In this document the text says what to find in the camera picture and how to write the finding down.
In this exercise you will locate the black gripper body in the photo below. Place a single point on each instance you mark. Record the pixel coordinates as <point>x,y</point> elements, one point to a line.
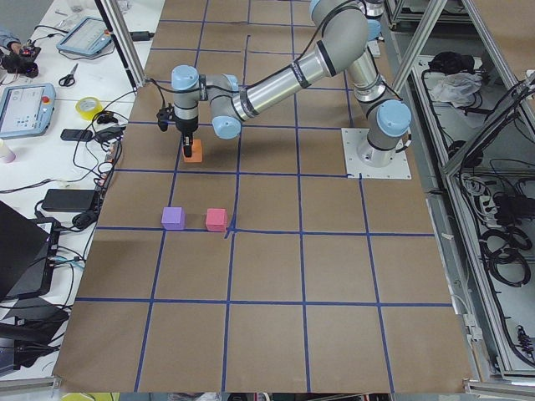
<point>186,128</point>

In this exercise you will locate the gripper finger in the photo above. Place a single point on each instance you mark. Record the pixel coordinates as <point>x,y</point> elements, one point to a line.
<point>187,146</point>

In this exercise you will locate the orange foam cube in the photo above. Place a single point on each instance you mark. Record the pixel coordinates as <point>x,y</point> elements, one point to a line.
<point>196,153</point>

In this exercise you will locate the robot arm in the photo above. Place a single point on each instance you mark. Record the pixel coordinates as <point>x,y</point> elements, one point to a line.
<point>338,45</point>

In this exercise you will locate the yellow tape roll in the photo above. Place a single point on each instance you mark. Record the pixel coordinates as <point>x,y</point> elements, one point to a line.
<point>89,107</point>

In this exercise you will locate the purple foam cube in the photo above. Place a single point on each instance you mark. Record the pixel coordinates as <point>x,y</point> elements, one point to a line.
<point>173,218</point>

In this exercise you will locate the red foam cube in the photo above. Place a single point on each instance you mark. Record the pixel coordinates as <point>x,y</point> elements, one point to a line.
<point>216,219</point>

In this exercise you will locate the black phone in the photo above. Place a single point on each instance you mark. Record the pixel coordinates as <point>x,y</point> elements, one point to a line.
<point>77,135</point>

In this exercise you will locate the teach pendant tablet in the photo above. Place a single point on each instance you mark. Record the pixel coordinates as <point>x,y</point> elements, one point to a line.
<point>88,38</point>
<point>26,110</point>

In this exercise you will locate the black power adapter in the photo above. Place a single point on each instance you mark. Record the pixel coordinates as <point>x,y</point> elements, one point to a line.
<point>64,200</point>

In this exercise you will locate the person hand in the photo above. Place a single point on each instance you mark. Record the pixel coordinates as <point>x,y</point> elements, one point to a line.
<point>9,41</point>

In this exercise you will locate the black laptop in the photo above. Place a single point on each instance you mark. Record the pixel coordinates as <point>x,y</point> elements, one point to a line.
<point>27,249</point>

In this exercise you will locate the aluminium frame post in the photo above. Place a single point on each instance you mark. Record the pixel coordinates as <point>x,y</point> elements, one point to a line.
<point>113,19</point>

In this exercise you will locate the black handled scissors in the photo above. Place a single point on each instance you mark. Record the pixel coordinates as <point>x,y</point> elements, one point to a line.
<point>68,80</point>

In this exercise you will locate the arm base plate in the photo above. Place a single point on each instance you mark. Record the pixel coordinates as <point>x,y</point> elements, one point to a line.
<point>362,161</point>

